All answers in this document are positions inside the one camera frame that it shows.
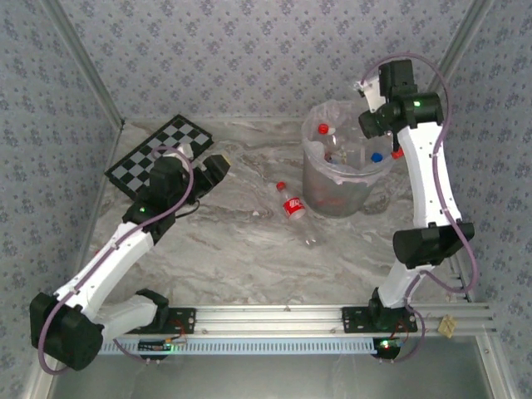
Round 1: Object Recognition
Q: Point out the red cap printed plastic bottle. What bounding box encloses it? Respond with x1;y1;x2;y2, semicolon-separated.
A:
317;123;348;153

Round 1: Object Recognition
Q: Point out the translucent bin liner bag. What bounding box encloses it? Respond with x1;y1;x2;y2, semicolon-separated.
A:
301;99;396;186

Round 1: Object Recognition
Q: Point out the translucent plastic bin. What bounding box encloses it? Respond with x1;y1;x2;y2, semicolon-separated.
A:
302;101;396;219

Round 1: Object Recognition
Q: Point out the black grey chessboard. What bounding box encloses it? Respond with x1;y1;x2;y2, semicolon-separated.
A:
103;114;215;201

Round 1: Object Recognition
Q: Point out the red label cola bottle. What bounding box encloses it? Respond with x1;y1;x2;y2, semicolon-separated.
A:
275;180;308;220

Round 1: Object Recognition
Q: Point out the crushed clear plastic bottle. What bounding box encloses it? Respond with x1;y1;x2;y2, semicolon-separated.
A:
302;226;323;249

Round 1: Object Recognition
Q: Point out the small circuit board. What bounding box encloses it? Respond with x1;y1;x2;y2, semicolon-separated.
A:
137;338;175;354
372;337;403;359

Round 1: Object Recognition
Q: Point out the grey metal shelf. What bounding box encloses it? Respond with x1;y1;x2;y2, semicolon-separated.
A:
45;336;500;399

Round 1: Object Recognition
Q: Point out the beige wooden piece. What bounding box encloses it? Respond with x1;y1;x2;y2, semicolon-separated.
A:
438;314;458;337

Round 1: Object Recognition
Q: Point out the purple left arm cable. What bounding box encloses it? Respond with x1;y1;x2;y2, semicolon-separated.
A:
37;145;195;375

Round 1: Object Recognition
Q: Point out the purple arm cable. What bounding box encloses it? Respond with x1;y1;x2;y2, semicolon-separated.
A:
37;145;195;375
359;52;480;365

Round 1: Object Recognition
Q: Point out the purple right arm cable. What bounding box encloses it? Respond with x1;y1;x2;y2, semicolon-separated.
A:
359;52;480;365

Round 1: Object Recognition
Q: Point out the black left camera cable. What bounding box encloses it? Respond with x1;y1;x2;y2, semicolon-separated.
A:
174;199;201;220

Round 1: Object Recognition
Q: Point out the aluminium frame post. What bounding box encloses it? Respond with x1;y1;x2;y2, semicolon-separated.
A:
427;0;498;96

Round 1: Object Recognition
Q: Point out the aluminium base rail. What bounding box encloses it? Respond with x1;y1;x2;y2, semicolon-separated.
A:
124;302;498;337

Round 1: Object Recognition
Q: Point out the light blue cable duct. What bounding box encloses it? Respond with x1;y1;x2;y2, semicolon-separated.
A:
99;336;380;357

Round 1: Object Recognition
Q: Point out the aluminium side rail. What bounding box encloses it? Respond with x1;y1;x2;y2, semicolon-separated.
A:
446;253;475;304

